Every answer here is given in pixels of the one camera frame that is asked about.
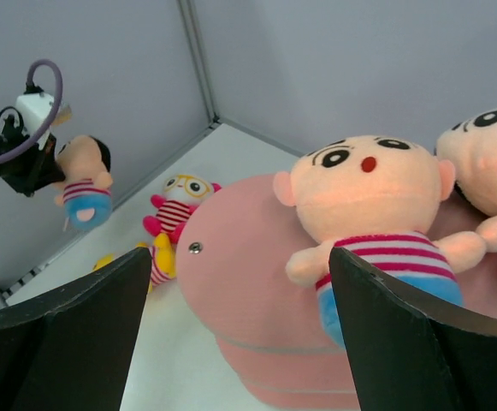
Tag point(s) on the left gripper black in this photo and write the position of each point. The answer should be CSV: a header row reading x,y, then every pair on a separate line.
x,y
27,160

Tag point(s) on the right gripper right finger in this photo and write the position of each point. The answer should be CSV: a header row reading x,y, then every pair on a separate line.
x,y
410,350

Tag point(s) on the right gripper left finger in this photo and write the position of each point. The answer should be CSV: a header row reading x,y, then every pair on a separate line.
x,y
71,348

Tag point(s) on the peach doll blue pants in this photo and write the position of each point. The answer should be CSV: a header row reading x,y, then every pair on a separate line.
x,y
84,192
471,146
376,196

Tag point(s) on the yellow bear striped shirt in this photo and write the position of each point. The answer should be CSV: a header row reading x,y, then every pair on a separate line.
x,y
162,259

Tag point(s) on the pink three-tier shelf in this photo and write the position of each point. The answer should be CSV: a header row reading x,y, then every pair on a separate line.
x,y
230,265

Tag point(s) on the yellow chick plush striped shirt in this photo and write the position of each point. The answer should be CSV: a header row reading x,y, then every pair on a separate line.
x,y
105,260

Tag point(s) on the white panda plush pink limbs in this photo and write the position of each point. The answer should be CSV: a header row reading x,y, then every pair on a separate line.
x,y
181,196

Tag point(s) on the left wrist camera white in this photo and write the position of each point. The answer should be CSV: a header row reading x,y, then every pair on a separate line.
x,y
42,109

